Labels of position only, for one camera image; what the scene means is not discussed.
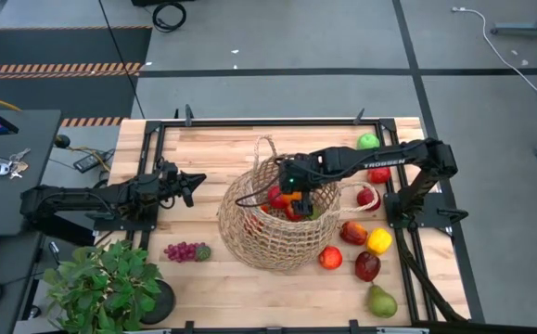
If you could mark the black plant pot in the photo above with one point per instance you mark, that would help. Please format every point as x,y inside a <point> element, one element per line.
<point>163,304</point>

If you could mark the green pear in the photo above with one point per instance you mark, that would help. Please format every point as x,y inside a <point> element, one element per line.
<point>381,302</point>

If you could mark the dark red pomegranate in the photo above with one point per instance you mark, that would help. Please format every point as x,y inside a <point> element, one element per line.
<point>366,197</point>

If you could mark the grey desk leg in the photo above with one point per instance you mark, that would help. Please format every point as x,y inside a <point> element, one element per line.
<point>523,30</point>

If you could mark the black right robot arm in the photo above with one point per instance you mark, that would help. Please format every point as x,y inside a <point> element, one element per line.
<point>388,160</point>

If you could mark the green apple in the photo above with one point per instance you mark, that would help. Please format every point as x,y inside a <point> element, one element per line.
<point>367,140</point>

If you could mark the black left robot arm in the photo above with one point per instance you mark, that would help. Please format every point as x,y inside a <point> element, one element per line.
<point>87,197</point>

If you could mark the purple grape bunch with leaf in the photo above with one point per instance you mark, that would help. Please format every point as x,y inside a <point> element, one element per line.
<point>182,252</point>

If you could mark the small red apple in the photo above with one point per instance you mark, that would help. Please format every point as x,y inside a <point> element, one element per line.
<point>276,198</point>

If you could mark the dark red apple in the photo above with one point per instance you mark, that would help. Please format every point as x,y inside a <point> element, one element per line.
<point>352,233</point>

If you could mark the dark maroon apple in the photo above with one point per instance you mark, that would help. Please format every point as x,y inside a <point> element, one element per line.
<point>367,266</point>

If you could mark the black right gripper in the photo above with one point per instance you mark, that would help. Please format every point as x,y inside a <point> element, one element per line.
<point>303,174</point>

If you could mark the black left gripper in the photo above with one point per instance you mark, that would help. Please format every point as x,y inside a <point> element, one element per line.
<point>170,185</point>

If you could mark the black mat with hazard stripes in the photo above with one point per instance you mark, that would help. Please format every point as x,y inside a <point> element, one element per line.
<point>64,46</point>

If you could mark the red tomato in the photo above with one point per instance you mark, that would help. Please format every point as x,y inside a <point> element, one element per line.
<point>330,258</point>

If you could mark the green leafy plant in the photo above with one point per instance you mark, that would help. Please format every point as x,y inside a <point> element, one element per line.
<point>101,283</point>

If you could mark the yellow bell pepper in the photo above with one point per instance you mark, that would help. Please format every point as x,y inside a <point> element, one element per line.
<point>379,241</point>

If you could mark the orange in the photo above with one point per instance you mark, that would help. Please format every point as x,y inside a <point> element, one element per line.
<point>292,197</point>

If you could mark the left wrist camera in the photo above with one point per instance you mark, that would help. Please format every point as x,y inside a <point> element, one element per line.
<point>187,197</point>

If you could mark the black desk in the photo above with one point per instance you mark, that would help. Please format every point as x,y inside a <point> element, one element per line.
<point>17,153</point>

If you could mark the black power adapter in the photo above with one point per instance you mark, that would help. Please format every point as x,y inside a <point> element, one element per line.
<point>89,161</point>

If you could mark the small orange-red fruit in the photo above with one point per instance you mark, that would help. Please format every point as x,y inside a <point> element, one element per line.
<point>264,209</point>

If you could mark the black round knob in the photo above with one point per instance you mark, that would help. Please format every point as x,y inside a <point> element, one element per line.
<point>62,141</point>

